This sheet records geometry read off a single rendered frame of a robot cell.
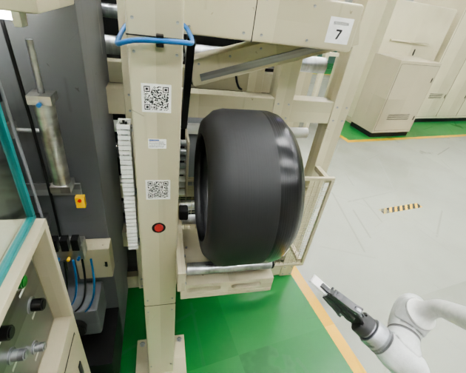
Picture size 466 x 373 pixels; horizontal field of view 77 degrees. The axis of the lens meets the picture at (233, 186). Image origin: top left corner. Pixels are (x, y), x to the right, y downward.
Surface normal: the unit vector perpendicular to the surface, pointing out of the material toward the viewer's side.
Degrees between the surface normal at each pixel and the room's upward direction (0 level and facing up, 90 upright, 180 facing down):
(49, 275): 90
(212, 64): 90
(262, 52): 90
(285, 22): 90
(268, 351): 0
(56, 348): 0
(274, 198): 62
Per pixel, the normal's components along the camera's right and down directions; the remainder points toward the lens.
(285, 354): 0.13, -0.83
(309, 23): 0.20, 0.56
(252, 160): 0.23, -0.26
